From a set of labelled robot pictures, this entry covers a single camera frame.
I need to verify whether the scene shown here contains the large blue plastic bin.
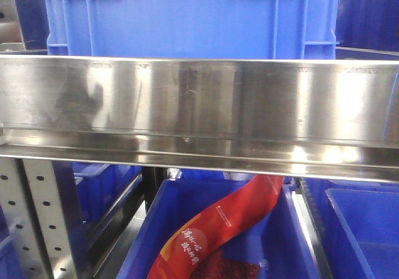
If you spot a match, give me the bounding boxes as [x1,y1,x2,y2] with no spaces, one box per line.
[45,0,338,59]

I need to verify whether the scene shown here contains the lower blue bin with banner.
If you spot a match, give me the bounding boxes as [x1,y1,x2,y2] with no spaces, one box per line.
[118,179,320,278]

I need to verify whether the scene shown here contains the lower right blue bin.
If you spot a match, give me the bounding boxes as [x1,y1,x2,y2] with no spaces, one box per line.
[304,178,398,278]

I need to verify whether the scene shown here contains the red printed banner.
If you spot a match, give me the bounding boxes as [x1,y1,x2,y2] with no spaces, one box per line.
[147,174,284,278]

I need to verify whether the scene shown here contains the stainless steel shelf rail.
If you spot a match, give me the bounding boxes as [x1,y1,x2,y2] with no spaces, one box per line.
[1,55,398,182]

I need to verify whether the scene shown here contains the perforated steel rack post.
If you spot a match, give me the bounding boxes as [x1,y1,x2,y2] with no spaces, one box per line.
[1,158,90,278]

